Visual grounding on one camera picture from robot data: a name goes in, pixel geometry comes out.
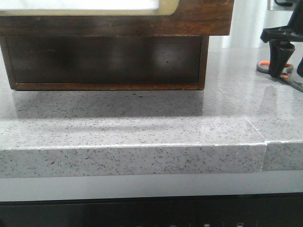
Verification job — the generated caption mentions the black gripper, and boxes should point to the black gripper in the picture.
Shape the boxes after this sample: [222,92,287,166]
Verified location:
[260,0,303,78]

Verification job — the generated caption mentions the grey orange scissors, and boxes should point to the grey orange scissors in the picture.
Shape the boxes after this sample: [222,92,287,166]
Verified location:
[256,61,303,92]

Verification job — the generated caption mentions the wooden drawer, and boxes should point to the wooden drawer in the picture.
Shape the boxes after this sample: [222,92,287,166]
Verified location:
[6,35,202,84]
[0,0,234,36]

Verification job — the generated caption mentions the dark wooden drawer cabinet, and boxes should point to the dark wooden drawer cabinet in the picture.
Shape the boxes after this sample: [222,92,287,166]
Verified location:
[0,35,210,91]

